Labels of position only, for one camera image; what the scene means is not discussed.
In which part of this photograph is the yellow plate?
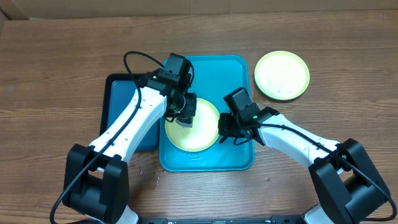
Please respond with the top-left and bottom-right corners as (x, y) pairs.
(165, 98), (220, 152)
(254, 50), (310, 101)

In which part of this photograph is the brown sponge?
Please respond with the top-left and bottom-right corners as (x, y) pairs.
(175, 117), (193, 128)

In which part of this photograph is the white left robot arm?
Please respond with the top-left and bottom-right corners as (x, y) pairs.
(56, 86), (197, 223)

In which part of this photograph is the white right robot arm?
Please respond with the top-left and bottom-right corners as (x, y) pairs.
(218, 107), (397, 223)

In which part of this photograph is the blue plastic tray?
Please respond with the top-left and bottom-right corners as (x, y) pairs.
(159, 55), (254, 172)

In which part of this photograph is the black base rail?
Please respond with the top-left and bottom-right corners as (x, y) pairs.
(137, 215), (306, 224)

